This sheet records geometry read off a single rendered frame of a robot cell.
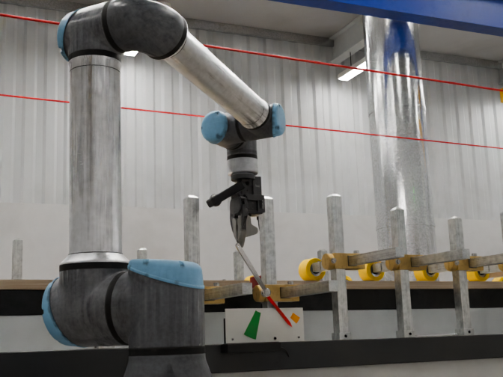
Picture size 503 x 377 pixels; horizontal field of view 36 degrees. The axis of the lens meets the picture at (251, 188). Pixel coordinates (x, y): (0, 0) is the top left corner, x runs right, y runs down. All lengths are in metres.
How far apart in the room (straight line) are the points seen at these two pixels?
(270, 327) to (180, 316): 0.86
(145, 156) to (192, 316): 8.50
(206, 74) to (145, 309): 0.62
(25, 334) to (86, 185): 0.78
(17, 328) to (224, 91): 0.91
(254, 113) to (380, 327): 1.09
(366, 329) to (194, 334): 1.35
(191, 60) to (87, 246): 0.49
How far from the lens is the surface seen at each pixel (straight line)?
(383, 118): 6.61
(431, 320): 2.96
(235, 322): 2.28
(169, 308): 1.49
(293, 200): 10.60
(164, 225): 9.86
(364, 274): 2.82
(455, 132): 12.41
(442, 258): 2.52
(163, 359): 1.49
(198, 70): 1.83
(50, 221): 9.54
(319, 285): 2.16
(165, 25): 1.70
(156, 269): 1.50
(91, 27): 1.73
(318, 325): 2.68
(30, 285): 2.31
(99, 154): 1.66
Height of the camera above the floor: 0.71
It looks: 11 degrees up
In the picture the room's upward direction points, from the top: 2 degrees counter-clockwise
